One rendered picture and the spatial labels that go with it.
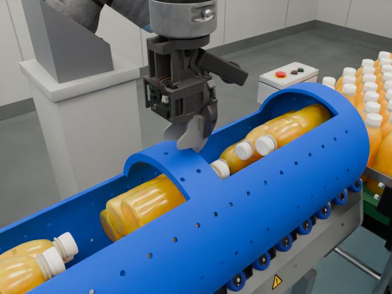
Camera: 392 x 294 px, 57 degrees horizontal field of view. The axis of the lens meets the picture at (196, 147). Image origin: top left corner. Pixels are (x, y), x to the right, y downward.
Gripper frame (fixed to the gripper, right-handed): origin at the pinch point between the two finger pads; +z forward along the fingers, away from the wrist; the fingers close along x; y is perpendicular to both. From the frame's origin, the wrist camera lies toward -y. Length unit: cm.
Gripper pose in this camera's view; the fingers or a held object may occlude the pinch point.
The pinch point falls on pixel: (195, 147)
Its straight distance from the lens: 61.6
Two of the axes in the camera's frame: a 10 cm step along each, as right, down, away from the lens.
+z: 0.0, 8.3, 5.6
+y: -7.6, 3.6, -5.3
